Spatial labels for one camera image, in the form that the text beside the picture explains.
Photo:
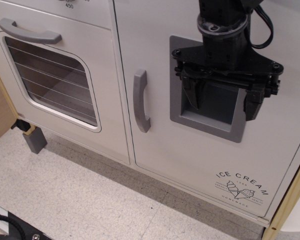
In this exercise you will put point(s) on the grey ice dispenser recess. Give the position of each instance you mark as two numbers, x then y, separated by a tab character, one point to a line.
221	114

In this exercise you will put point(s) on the white toy oven door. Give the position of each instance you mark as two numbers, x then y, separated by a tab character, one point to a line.
70	88

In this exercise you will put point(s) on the grey fridge door handle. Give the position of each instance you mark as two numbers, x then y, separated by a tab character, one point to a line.
139	84

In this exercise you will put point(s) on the white toy fridge door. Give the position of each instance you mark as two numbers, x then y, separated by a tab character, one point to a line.
250	177

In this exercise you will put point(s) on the black clamp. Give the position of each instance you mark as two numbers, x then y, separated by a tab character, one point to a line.
21	124

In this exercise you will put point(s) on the wooden right side post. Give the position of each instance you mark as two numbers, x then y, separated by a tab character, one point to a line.
286	206

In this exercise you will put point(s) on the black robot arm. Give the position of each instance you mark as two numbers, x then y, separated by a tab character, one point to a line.
230	19

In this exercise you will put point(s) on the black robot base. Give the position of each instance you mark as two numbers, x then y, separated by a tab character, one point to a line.
14	228

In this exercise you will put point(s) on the grey kitchen leg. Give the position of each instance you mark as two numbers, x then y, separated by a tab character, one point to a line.
36	140

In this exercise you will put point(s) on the grey oven door handle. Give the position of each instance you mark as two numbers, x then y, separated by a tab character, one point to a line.
10	27

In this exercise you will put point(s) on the white control panel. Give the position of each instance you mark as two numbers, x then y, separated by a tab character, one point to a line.
93	12

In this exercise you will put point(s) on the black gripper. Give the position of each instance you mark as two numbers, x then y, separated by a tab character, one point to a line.
232	63

